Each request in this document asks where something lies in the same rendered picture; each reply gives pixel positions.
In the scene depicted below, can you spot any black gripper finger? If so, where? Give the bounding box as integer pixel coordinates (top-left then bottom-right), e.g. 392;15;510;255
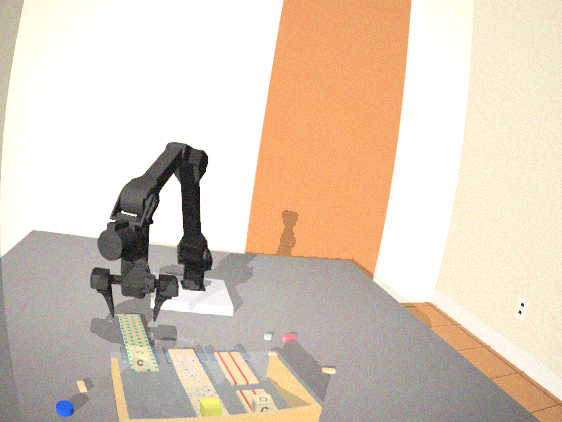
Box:
97;284;114;317
153;289;172;322

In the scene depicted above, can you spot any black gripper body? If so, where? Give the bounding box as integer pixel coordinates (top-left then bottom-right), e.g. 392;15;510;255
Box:
90;251;179;297

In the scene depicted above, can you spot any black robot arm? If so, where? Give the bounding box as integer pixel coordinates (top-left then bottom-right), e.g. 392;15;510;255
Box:
97;141;213;299

